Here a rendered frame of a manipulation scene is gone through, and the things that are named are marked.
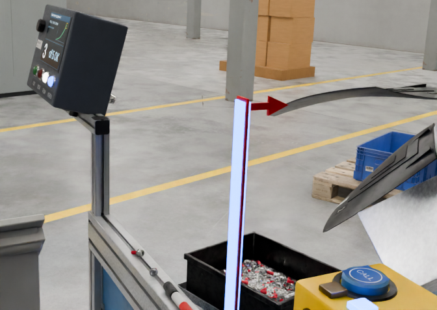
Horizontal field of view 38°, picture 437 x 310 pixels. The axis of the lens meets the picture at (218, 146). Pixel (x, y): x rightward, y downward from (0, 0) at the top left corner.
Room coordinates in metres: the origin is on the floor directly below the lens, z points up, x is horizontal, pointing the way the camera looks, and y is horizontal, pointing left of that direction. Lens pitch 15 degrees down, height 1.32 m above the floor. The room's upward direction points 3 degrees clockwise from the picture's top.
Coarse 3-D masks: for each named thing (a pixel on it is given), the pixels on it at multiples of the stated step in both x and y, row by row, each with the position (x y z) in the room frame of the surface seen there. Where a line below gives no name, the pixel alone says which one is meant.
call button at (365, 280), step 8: (344, 272) 0.50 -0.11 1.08; (352, 272) 0.50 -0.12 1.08; (360, 272) 0.50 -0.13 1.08; (368, 272) 0.50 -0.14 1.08; (376, 272) 0.50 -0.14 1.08; (344, 280) 0.49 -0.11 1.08; (352, 280) 0.49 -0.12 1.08; (360, 280) 0.49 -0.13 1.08; (368, 280) 0.49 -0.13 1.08; (376, 280) 0.49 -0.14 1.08; (384, 280) 0.49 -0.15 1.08; (352, 288) 0.48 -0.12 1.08; (360, 288) 0.48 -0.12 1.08; (368, 288) 0.48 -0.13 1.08; (376, 288) 0.48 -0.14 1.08; (384, 288) 0.48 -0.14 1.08
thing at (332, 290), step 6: (330, 282) 0.49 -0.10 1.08; (336, 282) 0.49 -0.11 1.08; (324, 288) 0.48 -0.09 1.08; (330, 288) 0.48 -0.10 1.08; (336, 288) 0.48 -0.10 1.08; (342, 288) 0.48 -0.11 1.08; (324, 294) 0.48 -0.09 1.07; (330, 294) 0.47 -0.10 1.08; (336, 294) 0.47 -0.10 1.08; (342, 294) 0.48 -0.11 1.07
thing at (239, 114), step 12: (240, 108) 0.72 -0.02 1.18; (240, 120) 0.72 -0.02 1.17; (240, 132) 0.72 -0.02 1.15; (240, 144) 0.72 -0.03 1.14; (240, 156) 0.71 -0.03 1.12; (240, 168) 0.71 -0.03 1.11; (240, 180) 0.71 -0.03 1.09; (240, 192) 0.71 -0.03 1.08; (228, 228) 0.73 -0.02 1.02; (228, 240) 0.73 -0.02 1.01; (228, 252) 0.73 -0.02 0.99; (228, 264) 0.73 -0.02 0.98; (228, 276) 0.73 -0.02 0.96; (228, 288) 0.72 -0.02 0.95; (228, 300) 0.72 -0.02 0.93
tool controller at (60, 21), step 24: (48, 24) 1.37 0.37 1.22; (72, 24) 1.21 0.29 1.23; (96, 24) 1.23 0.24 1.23; (120, 24) 1.25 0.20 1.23; (72, 48) 1.21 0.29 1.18; (96, 48) 1.23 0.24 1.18; (120, 48) 1.25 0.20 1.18; (72, 72) 1.21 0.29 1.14; (96, 72) 1.23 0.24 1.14; (48, 96) 1.23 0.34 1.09; (72, 96) 1.20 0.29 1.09; (96, 96) 1.23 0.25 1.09
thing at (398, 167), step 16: (432, 128) 1.01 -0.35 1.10; (416, 144) 1.01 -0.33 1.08; (432, 144) 0.96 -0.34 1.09; (400, 160) 1.01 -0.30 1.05; (416, 160) 0.96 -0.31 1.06; (432, 160) 0.94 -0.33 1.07; (368, 176) 1.09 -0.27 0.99; (384, 176) 1.01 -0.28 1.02; (400, 176) 0.96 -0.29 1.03; (352, 192) 1.09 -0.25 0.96; (368, 192) 1.00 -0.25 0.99; (384, 192) 0.96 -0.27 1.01; (336, 208) 1.07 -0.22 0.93; (352, 208) 0.99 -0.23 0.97; (336, 224) 0.97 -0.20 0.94
